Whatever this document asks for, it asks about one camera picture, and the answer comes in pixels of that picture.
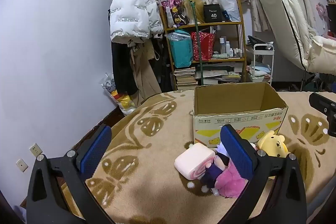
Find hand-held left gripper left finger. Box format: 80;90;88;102
26;124;116;224

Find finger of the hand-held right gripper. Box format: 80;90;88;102
309;92;336;118

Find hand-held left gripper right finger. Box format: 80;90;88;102
217;124;307;224

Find purple-haired plush doll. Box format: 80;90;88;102
201;141;234;195

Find pink fluffy plush toy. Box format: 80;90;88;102
215;161;248;198

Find yellow dog plush toy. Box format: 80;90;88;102
257;131;290;180

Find printed cardboard box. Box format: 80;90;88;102
193;82;289;148

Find pink roll cake plush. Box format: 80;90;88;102
174;143;216;180

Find plastic bag of toys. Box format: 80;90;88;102
101;73;137;115

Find beige patterned blanket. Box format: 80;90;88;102
60;89;336;224

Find white trolley cart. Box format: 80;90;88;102
247;43;275;86

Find pile of magazines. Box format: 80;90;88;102
202;63;242;85

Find black hanging garment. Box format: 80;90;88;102
111;40;138;96

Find black screen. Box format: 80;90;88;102
325;4;336;33

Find stack of books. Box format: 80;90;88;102
173;67;198;90

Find beige hanging trousers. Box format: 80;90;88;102
129;40;162;106

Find pink desk fan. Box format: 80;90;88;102
316;2;330;35

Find cream padded lounge chair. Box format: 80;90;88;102
255;0;336;75

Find wooden shelf rack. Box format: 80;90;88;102
159;0;248;90

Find row of small bottles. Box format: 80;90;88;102
219;36;243;58

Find black hanging bag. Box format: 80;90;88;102
152;35;174;93

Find green pole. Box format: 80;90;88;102
189;1;206;86

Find red patterned bag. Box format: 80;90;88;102
191;31;216;61

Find teal paper bag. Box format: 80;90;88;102
168;30;193;68

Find clear plastic bag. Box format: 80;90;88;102
215;0;240;22

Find black box white print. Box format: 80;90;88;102
203;4;223;23

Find white puffer jacket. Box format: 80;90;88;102
109;0;163;43

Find blonde wig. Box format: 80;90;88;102
183;0;205;24

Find black pink printed bag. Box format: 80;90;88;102
161;0;190;28

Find white wall socket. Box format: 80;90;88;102
29;143;43;157
16;159;29;172

